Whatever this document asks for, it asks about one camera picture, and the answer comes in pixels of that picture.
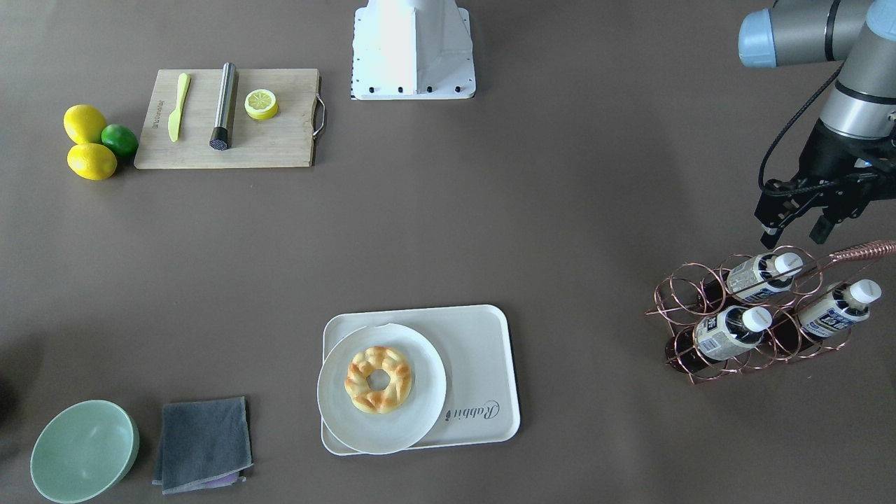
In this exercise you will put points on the tea bottle rear rack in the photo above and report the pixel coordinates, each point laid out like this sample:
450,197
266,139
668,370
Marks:
843,305

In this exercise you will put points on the mint green bowl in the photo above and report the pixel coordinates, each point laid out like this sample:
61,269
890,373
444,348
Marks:
84,451

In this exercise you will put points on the copper wire bottle rack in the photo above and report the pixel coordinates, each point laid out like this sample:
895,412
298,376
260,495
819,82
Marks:
677,291

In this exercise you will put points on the yellow plastic knife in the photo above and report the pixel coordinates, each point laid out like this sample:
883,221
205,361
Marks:
174,120

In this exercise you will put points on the tea bottle rack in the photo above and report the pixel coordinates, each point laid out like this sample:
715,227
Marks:
843,305
727,334

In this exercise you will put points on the white plate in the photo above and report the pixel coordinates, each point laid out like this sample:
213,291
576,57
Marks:
383,434

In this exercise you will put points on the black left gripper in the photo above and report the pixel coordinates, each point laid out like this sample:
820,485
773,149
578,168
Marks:
828,152

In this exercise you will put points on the half lemon slice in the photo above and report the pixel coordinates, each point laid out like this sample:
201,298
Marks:
261,104

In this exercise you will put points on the steel muddler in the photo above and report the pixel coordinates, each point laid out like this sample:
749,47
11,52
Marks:
221,137

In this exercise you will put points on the braided donut pastry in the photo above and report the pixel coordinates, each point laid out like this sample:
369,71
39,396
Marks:
379,380

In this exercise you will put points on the yellow lemon far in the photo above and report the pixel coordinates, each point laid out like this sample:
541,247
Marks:
84,124

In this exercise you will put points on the wooden cutting board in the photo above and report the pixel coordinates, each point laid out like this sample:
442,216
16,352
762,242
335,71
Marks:
284,141

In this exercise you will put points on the tea bottle front rack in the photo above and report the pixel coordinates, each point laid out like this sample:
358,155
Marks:
727,334

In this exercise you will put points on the yellow lemon near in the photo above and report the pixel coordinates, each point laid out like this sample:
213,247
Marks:
92,161

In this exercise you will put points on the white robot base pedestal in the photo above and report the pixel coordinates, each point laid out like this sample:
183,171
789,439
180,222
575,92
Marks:
412,50

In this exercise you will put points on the cream serving tray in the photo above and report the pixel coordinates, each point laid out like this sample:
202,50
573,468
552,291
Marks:
465,389

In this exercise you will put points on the yellow lemon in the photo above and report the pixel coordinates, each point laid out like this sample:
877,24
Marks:
92,161
84,124

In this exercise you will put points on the tea bottle carried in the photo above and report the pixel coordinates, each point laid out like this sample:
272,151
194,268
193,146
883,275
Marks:
750,283

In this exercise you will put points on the grey folded cloth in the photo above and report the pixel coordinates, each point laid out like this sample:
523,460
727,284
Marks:
203,445

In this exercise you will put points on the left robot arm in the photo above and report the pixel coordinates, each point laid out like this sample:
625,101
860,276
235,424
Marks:
857,34

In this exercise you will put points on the green lime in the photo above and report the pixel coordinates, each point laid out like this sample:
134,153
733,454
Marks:
120,139

